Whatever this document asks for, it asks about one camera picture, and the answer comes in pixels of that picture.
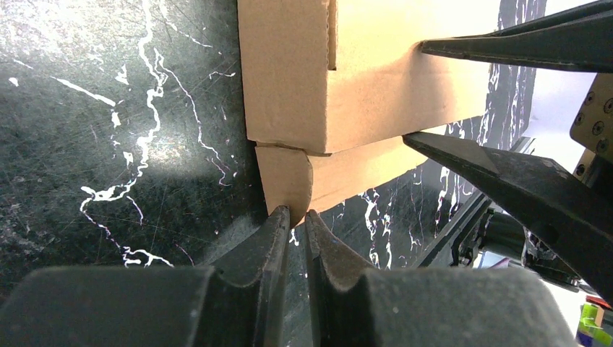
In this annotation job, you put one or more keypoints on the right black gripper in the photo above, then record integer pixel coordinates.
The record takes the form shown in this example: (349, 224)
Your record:
(570, 218)

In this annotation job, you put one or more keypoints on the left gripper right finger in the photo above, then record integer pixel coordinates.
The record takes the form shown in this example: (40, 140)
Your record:
(354, 303)

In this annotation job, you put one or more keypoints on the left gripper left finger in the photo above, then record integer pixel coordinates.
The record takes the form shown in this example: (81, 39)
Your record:
(236, 301)

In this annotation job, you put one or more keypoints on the brown cardboard box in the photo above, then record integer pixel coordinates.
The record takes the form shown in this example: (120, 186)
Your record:
(330, 88)

